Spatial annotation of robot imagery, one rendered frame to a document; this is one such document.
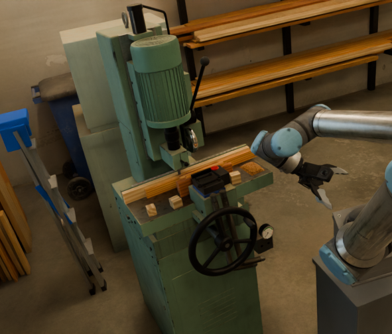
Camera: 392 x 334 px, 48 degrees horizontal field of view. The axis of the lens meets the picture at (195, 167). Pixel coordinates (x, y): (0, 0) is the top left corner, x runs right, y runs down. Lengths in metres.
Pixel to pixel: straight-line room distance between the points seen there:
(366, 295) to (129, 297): 1.43
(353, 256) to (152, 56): 0.92
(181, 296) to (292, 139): 0.87
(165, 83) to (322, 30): 3.32
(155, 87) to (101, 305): 1.54
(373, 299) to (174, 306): 0.79
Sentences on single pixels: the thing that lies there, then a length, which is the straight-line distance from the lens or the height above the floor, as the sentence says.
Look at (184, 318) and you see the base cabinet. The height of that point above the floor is 0.36.
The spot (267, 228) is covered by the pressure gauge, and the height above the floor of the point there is 0.68.
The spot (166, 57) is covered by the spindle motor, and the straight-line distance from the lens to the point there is 1.56.
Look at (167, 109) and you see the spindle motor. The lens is 1.61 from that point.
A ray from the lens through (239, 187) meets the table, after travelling 1.78.
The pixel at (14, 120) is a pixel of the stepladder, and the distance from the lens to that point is 2.30.
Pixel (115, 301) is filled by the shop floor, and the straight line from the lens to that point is 2.72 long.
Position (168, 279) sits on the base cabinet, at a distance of 1.85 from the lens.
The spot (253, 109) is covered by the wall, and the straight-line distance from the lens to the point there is 4.57.
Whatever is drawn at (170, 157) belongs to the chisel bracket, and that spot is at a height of 1.06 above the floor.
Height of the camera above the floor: 1.82
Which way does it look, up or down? 28 degrees down
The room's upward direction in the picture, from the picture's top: 10 degrees counter-clockwise
